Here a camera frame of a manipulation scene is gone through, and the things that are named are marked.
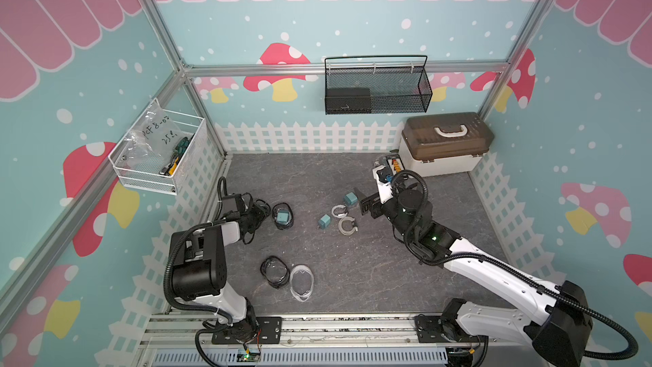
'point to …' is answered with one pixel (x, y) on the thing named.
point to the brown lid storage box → (446, 143)
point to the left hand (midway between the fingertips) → (269, 212)
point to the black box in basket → (348, 101)
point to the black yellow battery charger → (395, 163)
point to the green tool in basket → (177, 154)
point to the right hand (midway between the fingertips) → (369, 182)
